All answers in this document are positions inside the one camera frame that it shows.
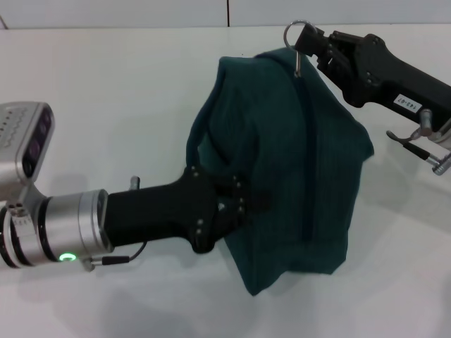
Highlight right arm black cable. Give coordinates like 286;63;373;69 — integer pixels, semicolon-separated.
385;108;451;175

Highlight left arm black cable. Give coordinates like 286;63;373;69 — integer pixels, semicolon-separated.
82;241;147;273

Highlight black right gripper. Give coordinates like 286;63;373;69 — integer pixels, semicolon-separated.
295;27;451;133

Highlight metal zipper pull ring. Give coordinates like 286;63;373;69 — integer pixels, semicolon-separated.
283;19;320;77

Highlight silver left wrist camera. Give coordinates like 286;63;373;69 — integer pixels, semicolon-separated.
0;101;56;208

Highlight dark teal insulated lunch bag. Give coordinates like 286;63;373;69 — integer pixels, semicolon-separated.
185;47;375;297

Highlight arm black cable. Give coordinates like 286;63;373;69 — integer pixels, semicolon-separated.
82;241;147;273
385;108;451;175

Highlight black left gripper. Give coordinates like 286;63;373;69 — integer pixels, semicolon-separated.
106;165;274;253

